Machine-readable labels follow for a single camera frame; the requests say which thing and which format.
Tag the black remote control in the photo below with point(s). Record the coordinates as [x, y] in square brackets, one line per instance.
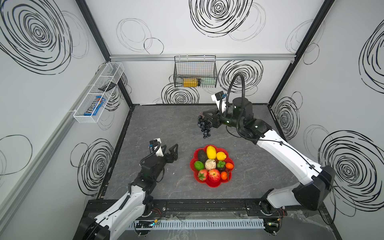
[107, 87]

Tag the red pink apple fruit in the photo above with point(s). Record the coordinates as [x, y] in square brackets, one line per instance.
[214, 175]

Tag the white wire shelf basket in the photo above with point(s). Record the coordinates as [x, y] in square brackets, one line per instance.
[109, 72]

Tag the small orange tomato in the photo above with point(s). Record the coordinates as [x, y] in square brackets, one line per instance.
[224, 176]

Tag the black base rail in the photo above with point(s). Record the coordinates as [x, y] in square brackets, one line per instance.
[251, 207]

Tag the white slotted cable duct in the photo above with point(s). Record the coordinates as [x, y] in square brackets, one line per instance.
[213, 224]

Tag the aluminium wall rail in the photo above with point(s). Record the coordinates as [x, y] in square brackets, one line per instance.
[202, 57]

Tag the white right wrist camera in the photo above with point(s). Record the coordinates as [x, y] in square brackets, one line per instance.
[218, 97]

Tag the large yellow lemon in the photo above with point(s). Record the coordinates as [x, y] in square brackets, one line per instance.
[211, 152]

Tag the red flower shaped bowl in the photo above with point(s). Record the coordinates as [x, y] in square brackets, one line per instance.
[208, 182]

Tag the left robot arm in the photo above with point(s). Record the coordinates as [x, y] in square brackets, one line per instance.
[135, 203]

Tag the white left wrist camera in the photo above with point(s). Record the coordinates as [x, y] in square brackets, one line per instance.
[156, 147]

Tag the yellow box in basket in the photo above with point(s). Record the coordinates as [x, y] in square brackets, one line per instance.
[191, 82]

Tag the beige potato shaped fruit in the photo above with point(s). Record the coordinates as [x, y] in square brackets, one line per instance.
[210, 164]

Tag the green box in basket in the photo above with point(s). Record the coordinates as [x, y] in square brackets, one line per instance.
[208, 82]

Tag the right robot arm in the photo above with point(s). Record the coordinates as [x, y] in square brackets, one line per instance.
[315, 182]

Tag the dark purple plum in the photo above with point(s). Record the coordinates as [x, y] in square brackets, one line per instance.
[221, 166]

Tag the small yellow lemon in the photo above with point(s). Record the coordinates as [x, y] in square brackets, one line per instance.
[221, 156]

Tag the small orange fruit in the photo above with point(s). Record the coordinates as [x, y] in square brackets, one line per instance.
[229, 166]

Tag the green lime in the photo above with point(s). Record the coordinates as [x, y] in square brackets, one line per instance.
[198, 165]

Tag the blue candy packet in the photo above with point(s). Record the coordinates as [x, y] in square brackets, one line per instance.
[95, 106]

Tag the black grape bunch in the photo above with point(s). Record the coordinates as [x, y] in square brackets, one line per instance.
[205, 125]

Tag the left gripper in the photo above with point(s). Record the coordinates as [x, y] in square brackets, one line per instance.
[173, 156]

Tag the black wire basket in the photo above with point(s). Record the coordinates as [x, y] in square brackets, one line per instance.
[193, 69]

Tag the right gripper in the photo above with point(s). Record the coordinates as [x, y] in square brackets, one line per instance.
[215, 118]

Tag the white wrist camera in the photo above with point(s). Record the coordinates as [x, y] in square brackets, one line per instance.
[218, 97]
[156, 147]

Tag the red strawberry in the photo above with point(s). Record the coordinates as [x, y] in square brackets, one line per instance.
[202, 175]

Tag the dark wrinkled avocado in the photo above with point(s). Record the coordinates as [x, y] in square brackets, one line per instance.
[202, 156]

